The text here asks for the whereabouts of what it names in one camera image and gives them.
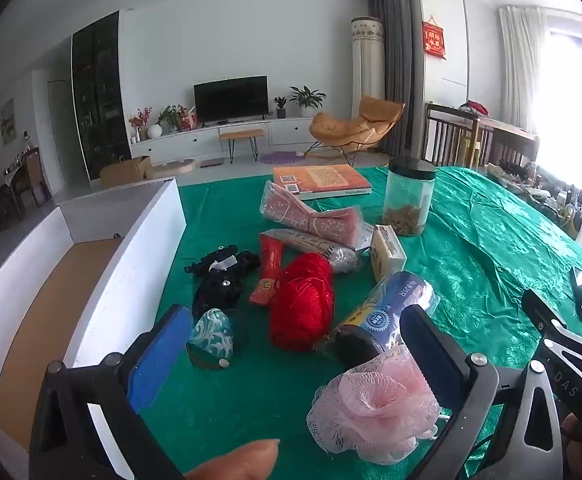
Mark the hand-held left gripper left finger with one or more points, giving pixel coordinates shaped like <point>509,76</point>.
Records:
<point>161,355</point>

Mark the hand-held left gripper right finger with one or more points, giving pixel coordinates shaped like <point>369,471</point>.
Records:
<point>431,355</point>

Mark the blue wave pattern pouch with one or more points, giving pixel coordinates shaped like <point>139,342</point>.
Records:
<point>213,335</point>

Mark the blue label bag roll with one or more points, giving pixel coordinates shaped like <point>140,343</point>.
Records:
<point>386,310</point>

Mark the pink bath loofah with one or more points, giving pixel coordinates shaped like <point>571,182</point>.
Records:
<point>371,405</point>

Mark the black sequin scrunchie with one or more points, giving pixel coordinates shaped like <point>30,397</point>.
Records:
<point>218,292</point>

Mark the white box with cardboard bottom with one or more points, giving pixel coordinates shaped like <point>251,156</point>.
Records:
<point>136,260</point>

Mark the cream small box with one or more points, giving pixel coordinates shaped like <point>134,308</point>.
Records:
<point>386,257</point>

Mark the black lace hair band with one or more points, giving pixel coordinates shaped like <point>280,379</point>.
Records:
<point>221,260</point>

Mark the red packet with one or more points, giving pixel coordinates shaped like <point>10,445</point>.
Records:
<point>270,270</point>

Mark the red yarn ball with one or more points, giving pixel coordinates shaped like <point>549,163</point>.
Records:
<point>301,305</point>

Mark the person's left hand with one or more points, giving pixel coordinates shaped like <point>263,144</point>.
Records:
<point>243,460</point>

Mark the green tablecloth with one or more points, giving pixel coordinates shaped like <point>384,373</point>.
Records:
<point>471,260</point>

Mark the pile of household clutter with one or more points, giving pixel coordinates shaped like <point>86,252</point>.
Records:
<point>556,195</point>

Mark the bag of white cotton balls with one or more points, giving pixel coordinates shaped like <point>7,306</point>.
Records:
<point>331,255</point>

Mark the clear jar with black lid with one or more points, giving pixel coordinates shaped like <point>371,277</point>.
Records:
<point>408,195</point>

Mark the wooden railing cot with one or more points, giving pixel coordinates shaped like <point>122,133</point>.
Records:
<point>506,132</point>

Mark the pink patterned packet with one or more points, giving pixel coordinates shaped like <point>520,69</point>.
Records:
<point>311,217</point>

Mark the round beige tray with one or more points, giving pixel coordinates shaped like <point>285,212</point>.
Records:
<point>175,167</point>

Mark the grey floor scale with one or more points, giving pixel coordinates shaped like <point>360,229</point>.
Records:
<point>211,162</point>

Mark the orange book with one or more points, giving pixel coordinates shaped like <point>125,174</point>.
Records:
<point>321,177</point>

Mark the red cloth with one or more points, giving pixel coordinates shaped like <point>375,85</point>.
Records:
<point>475,108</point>

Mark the wooden dining chair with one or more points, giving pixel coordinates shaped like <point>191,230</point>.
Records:
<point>33,180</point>

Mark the white round vase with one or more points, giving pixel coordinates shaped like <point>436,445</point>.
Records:
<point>154,131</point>

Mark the purple round mat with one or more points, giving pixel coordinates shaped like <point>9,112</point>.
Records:
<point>281,158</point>

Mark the red flowers in vase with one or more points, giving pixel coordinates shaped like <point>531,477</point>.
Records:
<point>140,121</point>

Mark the wooden bench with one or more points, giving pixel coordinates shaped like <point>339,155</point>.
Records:
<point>241,134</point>

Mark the red gift box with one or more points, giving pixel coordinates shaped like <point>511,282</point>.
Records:
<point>187,119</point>

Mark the leafy green plant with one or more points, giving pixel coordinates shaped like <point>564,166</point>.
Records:
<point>170,117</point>

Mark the white sheer curtain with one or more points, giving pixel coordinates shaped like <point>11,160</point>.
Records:
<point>523,70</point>

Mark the orange lounge chair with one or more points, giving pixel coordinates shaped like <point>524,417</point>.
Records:
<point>351,127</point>

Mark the white television cabinet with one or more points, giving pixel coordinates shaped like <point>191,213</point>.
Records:
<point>286,132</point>

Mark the black display cabinet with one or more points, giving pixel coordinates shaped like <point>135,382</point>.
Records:
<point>101,100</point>

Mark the black television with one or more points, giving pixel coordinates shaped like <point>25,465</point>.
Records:
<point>231,99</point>

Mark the small potted plant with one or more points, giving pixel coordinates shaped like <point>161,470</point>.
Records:
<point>281,106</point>

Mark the covered standing air conditioner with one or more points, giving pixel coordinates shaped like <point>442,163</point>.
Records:
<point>368,85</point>

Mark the large potted green plant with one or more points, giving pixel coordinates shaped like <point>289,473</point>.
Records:
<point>307,97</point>

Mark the grey curtain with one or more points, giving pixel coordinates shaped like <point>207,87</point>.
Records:
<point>396,60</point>

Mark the framed wall picture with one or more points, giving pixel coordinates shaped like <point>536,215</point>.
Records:
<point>8,122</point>

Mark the red wall calendar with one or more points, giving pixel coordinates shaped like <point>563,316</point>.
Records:
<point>434,39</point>

